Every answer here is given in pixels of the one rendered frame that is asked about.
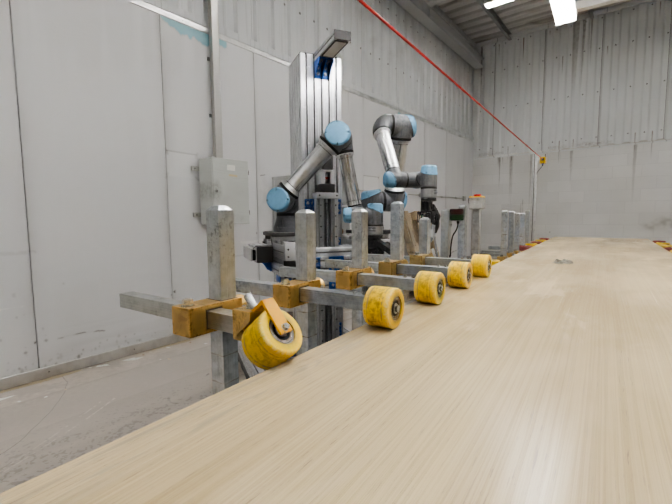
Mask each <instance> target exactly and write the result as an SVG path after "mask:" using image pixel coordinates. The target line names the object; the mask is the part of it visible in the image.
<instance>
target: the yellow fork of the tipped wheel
mask: <svg viewBox="0 0 672 504"><path fill-rule="evenodd" d="M243 298H244V299H245V301H246V303H247V304H246V306H243V307H239V308H235V309H233V310H232V318H233V339H235V340H239V341H241V340H242V335H243V333H244V331H245V329H246V328H247V327H248V326H249V325H250V324H251V323H252V322H253V321H254V320H255V319H256V318H257V317H258V316H259V315H260V314H262V313H263V312H264V311H266V312H267V314H268V316H269V317H270V319H271V321H272V323H273V324H274V326H275V328H276V329H277V331H278V333H279V335H283V334H285V333H288V332H291V331H292V328H291V326H290V325H289V323H288V321H287V320H286V318H285V316H284V315H283V313H282V311H281V310H280V308H279V306H278V305H277V303H276V301H275V300H274V298H273V297H272V298H268V299H264V300H261V301H260V302H259V303H258V304H257V302H256V301H255V299H254V297H253V295H252V294H251V293H247V294H246V295H244V296H243Z"/></svg>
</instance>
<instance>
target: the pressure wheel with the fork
mask: <svg viewBox="0 0 672 504"><path fill-rule="evenodd" d="M281 311H282V310H281ZM282 313H283V315H284V316H285V318H286V320H287V321H288V323H289V325H290V326H291V328H292V331H291V332H288V333H285V334H283V335H279V333H278V331H277V329H276V328H275V326H274V324H273V323H272V321H271V319H270V317H269V316H268V314H267V312H266V311H264V312H263V313H262V314H260V315H259V316H258V317H257V318H256V319H255V320H254V321H253V322H252V323H251V324H250V325H249V326H248V327H247V328H246V329H245V331H244V333H243V335H242V340H241V343H242V348H243V351H244V353H245V355H246V357H247V358H248V359H249V361H250V362H251V363H253V364H254V365H255V366H257V367H259V368H261V369H264V370H268V369H270V368H272V367H274V366H277V365H279V364H281V363H283V362H285V361H287V360H288V359H289V358H290V357H291V356H293V355H294V354H295V353H296V352H297V351H298V350H299V349H300V347H301V345H302V333H301V330H300V327H299V325H298V324H297V322H296V321H295V320H294V318H293V317H292V316H290V315H289V314H288V313H286V312H284V311H282Z"/></svg>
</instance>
